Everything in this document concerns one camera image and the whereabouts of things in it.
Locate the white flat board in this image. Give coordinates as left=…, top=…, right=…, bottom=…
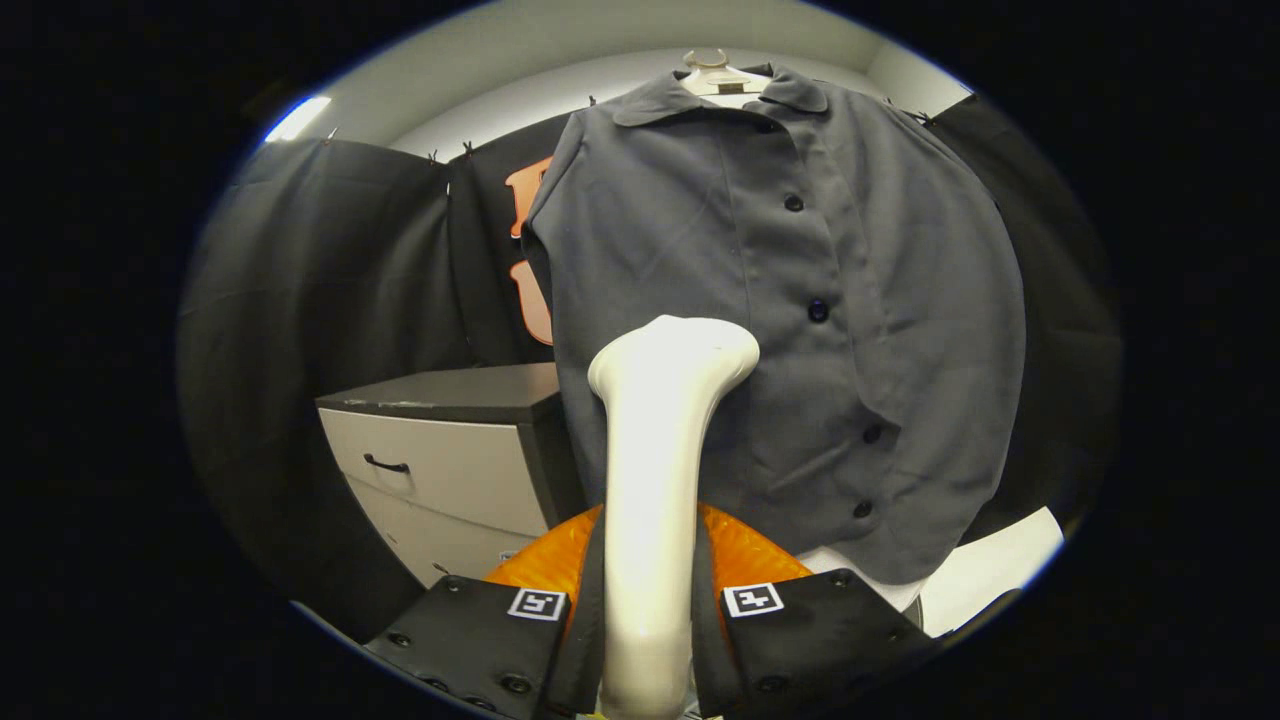
left=918, top=507, right=1065, bottom=638

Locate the grey drawer cabinet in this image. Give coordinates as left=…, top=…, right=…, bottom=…
left=316, top=362, right=587, bottom=591

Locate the ceiling light strip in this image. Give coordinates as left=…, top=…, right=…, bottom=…
left=264, top=95, right=333, bottom=143

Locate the grey button-up shirt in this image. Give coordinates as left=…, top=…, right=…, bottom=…
left=522, top=65, right=1028, bottom=586

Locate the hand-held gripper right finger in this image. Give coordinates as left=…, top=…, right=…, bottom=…
left=690, top=502, right=943, bottom=719

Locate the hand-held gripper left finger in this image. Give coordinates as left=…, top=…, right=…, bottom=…
left=362, top=503, right=611, bottom=720

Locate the white garment steamer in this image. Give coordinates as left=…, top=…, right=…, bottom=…
left=588, top=315, right=761, bottom=720

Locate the white mannequin torso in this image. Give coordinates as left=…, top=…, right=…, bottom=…
left=680, top=48, right=926, bottom=613

